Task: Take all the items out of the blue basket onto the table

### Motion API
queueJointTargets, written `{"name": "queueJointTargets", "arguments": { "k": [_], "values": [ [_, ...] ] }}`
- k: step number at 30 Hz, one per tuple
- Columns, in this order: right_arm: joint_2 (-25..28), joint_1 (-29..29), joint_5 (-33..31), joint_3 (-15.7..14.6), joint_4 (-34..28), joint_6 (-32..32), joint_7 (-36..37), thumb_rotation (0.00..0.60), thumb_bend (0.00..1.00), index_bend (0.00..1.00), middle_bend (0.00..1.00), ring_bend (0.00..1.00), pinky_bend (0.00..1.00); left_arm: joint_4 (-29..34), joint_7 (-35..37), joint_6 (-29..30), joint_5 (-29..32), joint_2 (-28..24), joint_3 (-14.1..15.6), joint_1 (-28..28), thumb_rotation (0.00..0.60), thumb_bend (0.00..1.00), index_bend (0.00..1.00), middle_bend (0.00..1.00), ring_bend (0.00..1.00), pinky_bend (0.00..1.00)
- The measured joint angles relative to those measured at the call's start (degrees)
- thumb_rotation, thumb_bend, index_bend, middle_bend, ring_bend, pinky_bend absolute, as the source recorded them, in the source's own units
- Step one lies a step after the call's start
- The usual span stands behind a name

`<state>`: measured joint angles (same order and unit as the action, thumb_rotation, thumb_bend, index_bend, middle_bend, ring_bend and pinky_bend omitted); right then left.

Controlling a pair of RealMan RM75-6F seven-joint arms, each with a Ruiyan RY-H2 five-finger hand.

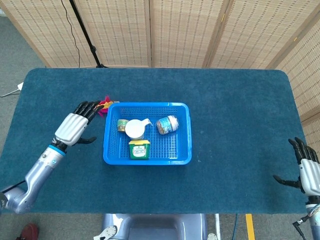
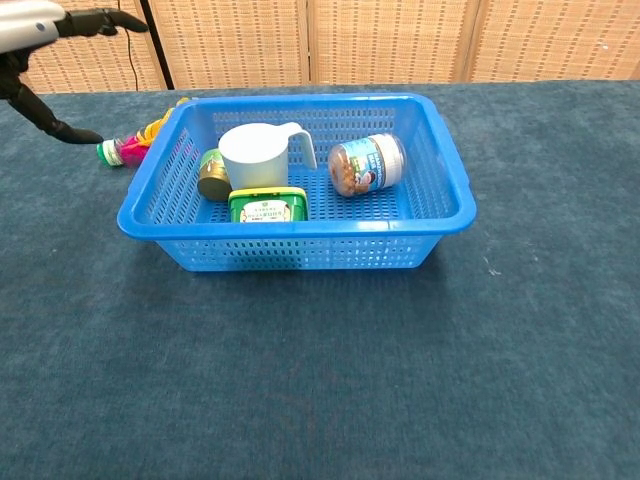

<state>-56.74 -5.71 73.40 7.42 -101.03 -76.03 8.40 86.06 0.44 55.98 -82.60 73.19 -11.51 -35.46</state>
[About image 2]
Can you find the blue plastic mesh basket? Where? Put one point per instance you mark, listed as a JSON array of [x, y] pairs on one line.
[[300, 250]]

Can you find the clear jar with blue label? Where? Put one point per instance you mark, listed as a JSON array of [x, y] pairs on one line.
[[365, 165]]

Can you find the teal carpet table cloth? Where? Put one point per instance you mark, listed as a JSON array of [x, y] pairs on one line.
[[320, 375]]

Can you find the small green tin can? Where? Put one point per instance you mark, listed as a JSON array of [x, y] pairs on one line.
[[212, 182]]

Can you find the left black grey robot hand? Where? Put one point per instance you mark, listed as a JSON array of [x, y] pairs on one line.
[[25, 25]]

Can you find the colourful feather shuttlecock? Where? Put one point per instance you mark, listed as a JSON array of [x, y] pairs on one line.
[[132, 150]]

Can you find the green box with yellow lid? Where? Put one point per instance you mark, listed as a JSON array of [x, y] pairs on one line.
[[267, 207]]

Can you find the woven bamboo folding screen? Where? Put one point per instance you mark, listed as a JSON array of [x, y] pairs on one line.
[[390, 40]]

